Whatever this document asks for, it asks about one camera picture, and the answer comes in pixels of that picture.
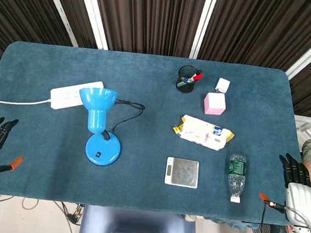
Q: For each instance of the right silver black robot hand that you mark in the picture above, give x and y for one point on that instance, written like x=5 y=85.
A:
x=299 y=199

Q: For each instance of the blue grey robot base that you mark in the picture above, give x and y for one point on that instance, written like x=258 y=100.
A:
x=137 y=227

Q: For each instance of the blue desk lamp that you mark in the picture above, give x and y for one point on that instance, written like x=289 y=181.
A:
x=100 y=127

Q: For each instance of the clear plastic water bottle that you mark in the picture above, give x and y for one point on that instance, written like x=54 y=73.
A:
x=236 y=174

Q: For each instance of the white power strip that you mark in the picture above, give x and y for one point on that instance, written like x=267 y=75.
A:
x=72 y=97

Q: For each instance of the white yellow wet wipes pack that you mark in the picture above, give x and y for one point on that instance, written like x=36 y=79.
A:
x=203 y=132

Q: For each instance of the silver digital kitchen scale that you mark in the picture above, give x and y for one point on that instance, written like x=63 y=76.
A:
x=182 y=172

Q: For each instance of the pink white cube box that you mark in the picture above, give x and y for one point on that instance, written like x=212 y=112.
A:
x=214 y=103

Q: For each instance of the small white cube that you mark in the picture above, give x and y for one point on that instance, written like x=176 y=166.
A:
x=222 y=85

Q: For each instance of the blue felt table cover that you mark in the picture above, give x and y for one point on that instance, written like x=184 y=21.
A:
x=138 y=175

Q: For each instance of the red marker pen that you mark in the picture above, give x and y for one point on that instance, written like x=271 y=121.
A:
x=195 y=77

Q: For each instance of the black mesh pen holder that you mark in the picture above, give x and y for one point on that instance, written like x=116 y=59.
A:
x=185 y=82

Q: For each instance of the blue capped pen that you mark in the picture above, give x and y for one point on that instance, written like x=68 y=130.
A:
x=183 y=81

